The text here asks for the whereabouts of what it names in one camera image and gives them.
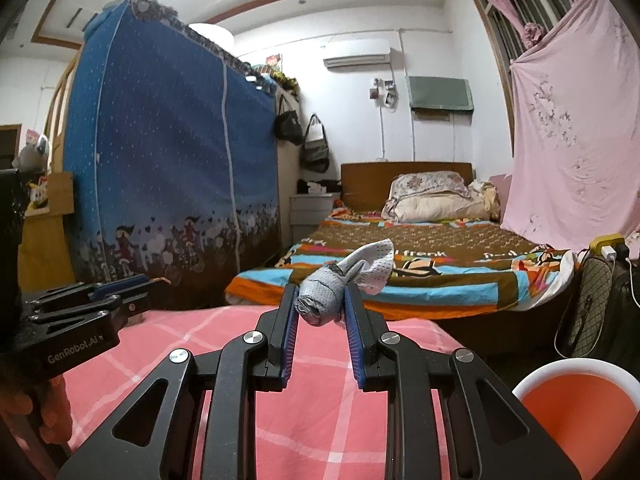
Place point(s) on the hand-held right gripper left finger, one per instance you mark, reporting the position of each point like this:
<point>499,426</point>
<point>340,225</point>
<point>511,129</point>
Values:
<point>290,345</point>

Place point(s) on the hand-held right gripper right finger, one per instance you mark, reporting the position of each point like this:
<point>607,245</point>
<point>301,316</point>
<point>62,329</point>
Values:
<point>356,345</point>

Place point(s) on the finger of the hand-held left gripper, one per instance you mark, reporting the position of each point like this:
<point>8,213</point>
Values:
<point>100,312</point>
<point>115,285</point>

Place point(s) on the grey cloth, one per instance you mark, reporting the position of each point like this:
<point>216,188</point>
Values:
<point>320,290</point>

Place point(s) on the red bucket with white rim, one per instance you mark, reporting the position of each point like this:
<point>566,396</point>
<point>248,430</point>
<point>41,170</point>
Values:
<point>575,410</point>

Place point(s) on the person's left hand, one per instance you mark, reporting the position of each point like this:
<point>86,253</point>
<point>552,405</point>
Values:
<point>52,410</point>

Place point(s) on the wooden side shelf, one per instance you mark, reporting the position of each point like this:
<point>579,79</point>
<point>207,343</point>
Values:
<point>45,250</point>

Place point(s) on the pink checked tablecloth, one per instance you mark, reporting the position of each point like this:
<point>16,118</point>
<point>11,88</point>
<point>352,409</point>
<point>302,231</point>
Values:
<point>325,435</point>

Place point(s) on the cartoon duck toy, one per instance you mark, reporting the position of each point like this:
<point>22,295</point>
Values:
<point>39,194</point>

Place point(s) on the white nightstand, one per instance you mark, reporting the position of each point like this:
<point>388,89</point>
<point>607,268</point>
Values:
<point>310,215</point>

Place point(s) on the blue fabric wardrobe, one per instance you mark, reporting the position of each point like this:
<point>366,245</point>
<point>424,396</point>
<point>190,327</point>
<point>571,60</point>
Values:
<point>165,160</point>

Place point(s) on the colourful striped bed blanket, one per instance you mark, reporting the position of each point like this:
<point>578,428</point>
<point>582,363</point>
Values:
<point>450,240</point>

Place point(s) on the beige pillow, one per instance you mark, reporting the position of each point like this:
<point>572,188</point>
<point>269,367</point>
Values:
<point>430,210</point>

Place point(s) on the grey plush toy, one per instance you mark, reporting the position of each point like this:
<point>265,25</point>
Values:
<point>32,152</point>

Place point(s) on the dark items on nightstand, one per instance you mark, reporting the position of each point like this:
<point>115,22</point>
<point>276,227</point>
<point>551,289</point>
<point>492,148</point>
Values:
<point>317,186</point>

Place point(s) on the wooden bed headboard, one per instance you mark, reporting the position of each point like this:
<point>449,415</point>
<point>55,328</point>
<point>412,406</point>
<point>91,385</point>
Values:
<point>365,182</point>

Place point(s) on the floral pillow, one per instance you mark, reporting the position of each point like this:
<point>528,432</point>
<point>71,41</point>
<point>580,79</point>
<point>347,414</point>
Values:
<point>430,187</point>

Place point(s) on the grey hanging handbag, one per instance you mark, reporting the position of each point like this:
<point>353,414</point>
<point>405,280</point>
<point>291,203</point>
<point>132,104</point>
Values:
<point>314,152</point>

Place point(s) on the crumpled floral quilt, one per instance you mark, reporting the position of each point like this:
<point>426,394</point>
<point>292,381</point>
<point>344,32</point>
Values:
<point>487,200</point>

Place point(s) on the black hanging handbag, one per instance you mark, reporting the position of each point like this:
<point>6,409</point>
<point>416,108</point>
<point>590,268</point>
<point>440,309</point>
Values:
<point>289,127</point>

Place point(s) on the quilted beige bag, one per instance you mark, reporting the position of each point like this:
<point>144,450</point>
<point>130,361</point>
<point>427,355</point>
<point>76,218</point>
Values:
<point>585,305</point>

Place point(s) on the clutter atop wardrobe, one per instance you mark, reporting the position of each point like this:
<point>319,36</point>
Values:
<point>275,80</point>

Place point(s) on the yellow power strip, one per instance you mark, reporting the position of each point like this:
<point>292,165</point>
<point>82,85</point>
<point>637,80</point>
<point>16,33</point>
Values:
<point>597,246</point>

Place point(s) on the white round lampshade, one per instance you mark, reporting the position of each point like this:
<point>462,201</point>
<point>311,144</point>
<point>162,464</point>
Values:
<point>212,37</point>

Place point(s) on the white charger plug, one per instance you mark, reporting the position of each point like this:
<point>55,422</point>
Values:
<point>610,253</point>

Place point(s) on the pink hanging sheet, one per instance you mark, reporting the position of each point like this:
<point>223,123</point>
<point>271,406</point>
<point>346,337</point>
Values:
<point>565,150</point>

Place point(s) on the white air conditioner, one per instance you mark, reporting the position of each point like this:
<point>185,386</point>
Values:
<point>356,57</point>

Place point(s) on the green covered wall unit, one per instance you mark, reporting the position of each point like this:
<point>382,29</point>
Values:
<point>440,92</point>

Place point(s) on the small wall poster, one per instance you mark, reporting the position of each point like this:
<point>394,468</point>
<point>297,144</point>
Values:
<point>274,65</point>

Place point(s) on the barred window with wooden frame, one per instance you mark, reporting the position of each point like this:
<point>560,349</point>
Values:
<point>492,35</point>

